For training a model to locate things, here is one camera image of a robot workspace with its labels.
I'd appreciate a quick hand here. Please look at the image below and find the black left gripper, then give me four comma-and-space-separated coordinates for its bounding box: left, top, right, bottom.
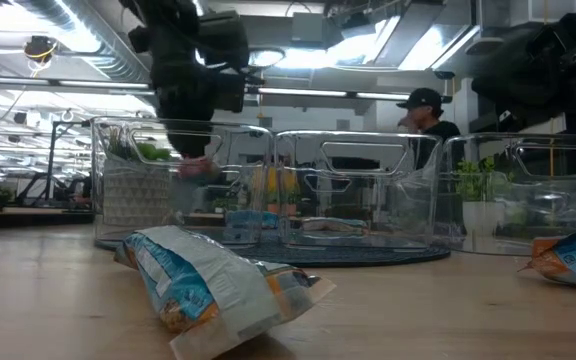
150, 64, 224, 160

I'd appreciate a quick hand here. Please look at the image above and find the red granola bar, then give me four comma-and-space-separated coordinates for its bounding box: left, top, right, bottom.
176, 155, 219, 180

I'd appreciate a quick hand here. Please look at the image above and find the blue white granola bar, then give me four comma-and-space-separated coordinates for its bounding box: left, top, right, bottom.
113, 224, 338, 360

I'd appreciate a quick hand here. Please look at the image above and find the blue tan granola bar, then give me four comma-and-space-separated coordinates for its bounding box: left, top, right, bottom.
300, 216, 370, 235

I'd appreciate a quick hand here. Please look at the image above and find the succulent in patterned white pot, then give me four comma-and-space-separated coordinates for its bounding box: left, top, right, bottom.
101, 125, 175, 227

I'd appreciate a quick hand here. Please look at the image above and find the clear plastic bin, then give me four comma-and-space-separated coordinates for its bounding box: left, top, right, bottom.
272, 130, 444, 250
437, 132, 576, 257
90, 115, 275, 251

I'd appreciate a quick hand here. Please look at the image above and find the person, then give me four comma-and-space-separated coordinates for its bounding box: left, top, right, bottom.
395, 87, 468, 236

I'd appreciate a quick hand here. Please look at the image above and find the black metal stand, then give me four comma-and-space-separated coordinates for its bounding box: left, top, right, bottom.
15, 118, 93, 209

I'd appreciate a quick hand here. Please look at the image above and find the leafy plant in white pot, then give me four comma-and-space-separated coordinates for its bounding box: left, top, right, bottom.
455, 155, 512, 237

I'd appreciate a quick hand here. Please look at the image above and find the grey ceiling junction box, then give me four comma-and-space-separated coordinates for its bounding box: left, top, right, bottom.
290, 12, 328, 45

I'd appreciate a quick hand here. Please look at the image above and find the dark round mat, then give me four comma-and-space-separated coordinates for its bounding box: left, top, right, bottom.
93, 227, 452, 269

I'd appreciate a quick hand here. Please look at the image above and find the small green background plant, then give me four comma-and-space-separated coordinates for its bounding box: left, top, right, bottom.
0, 183, 15, 212

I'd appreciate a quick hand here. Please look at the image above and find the silver ceiling air duct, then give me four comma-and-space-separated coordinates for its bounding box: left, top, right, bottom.
12, 0, 152, 84

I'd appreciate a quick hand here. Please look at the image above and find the black hanging cable reel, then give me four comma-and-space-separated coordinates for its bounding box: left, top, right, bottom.
22, 34, 60, 66

